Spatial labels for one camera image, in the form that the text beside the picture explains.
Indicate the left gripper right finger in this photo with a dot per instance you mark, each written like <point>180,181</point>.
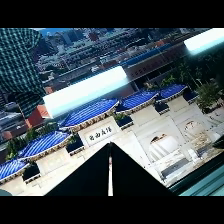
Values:
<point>133,178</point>

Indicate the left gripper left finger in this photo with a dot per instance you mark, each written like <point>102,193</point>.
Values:
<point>88,176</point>

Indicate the checked shirt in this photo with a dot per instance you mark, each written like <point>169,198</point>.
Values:
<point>18,70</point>

